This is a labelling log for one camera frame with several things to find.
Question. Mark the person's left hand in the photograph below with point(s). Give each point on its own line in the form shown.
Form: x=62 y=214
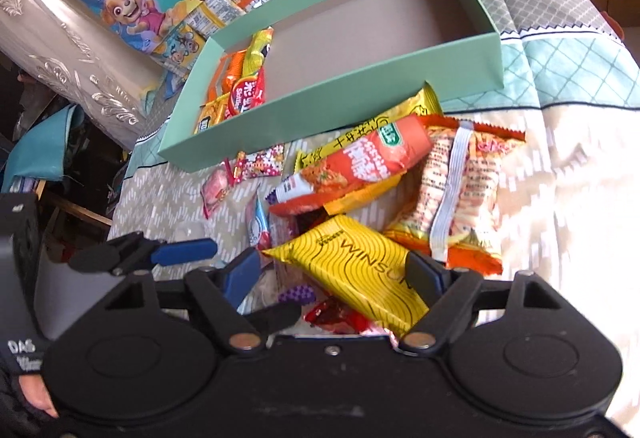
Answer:
x=42 y=400

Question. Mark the small yellow snack packet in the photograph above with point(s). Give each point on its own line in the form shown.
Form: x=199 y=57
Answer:
x=210 y=115

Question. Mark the orange-red snack packet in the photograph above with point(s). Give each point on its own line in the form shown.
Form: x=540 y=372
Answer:
x=365 y=163

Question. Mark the pink candy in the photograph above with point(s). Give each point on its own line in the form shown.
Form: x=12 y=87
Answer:
x=216 y=193

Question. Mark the long yellow snack packet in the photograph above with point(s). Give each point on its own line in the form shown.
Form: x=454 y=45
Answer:
x=425 y=103

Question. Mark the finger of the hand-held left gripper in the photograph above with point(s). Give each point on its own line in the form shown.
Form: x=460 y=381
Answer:
x=182 y=250

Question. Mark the teal cloth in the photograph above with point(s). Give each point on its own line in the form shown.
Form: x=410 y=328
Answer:
x=35 y=148

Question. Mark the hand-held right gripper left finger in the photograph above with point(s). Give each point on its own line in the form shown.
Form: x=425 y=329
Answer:
x=244 y=274

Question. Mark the clear plastic wrapper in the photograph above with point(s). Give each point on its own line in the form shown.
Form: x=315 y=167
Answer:
x=190 y=232

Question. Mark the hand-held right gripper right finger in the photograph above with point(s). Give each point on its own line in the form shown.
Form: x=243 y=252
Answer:
x=425 y=275

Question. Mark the blue white snack packet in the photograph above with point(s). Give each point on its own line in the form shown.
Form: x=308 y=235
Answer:
x=261 y=223

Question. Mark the red white patterned candy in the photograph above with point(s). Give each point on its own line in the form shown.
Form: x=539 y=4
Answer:
x=257 y=163

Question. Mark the mint green cardboard box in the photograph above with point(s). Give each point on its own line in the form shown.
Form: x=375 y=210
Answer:
x=350 y=118

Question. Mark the large orange snack packet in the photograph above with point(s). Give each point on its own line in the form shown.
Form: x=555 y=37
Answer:
x=475 y=188

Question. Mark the yellow striped snack packet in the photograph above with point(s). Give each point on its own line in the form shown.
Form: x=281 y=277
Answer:
x=350 y=263

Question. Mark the red snack packet yellow edge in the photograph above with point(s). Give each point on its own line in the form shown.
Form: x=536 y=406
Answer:
x=247 y=93

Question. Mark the yellow-green snack packet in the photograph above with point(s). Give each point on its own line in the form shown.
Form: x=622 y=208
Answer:
x=259 y=48

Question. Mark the purple candy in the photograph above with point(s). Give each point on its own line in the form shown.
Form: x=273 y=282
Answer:
x=296 y=293

